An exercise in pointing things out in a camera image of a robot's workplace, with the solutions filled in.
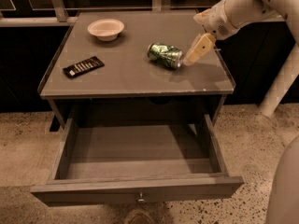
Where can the metal drawer knob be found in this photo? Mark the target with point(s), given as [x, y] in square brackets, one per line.
[141, 198]

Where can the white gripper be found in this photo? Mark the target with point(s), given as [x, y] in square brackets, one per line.
[217, 22]

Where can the crushed green soda can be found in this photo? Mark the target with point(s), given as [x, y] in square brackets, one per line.
[165, 55]

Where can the white slanted post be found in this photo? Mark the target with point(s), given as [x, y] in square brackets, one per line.
[283, 81]

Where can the grey cabinet with top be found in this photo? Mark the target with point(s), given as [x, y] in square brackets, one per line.
[127, 70]

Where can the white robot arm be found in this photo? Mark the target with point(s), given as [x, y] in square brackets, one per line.
[283, 205]

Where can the open grey top drawer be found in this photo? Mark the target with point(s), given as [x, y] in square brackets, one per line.
[112, 164]

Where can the metal railing frame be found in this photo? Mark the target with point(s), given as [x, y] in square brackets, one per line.
[124, 6]

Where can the white paper bowl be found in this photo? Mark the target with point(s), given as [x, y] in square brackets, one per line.
[106, 29]

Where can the black snack bar packet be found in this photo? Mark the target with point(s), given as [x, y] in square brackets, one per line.
[83, 67]

